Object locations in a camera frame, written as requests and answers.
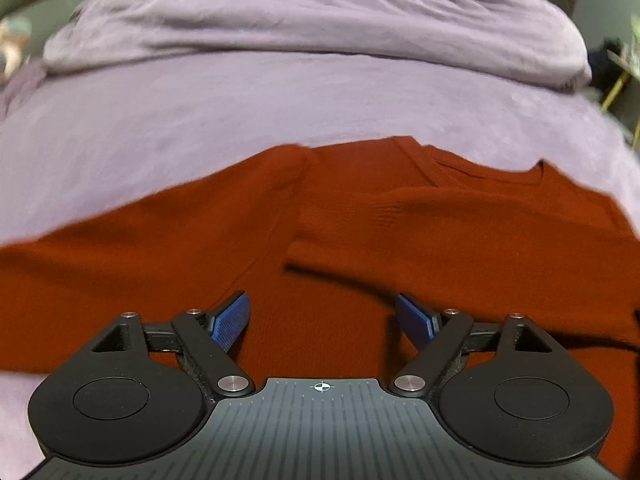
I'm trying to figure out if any yellow-legged stand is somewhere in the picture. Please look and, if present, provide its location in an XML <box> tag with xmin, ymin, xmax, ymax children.
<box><xmin>599</xmin><ymin>25</ymin><xmax>640</xmax><ymax>151</ymax></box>

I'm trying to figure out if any red knit sweater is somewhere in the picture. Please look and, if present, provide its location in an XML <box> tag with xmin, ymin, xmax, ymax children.
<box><xmin>0</xmin><ymin>136</ymin><xmax>640</xmax><ymax>478</ymax></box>

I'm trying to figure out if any dark cloth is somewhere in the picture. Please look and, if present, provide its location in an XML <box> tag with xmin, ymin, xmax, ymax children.
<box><xmin>586</xmin><ymin>37</ymin><xmax>626</xmax><ymax>92</ymax></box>

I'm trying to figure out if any purple duvet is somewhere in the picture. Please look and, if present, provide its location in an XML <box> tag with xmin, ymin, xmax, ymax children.
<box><xmin>42</xmin><ymin>0</ymin><xmax>593</xmax><ymax>92</ymax></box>

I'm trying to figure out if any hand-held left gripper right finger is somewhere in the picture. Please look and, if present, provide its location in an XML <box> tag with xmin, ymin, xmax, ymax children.
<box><xmin>388</xmin><ymin>293</ymin><xmax>549</xmax><ymax>399</ymax></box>

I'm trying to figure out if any pink plush bear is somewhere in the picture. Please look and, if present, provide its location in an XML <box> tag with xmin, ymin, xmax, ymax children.
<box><xmin>0</xmin><ymin>17</ymin><xmax>34</xmax><ymax>81</ymax></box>

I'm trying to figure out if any purple bed sheet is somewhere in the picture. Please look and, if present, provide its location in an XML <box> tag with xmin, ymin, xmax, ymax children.
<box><xmin>0</xmin><ymin>50</ymin><xmax>640</xmax><ymax>480</ymax></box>

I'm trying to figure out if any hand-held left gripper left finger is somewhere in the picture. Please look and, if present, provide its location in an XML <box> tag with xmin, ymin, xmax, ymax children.
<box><xmin>92</xmin><ymin>290</ymin><xmax>256</xmax><ymax>399</ymax></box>

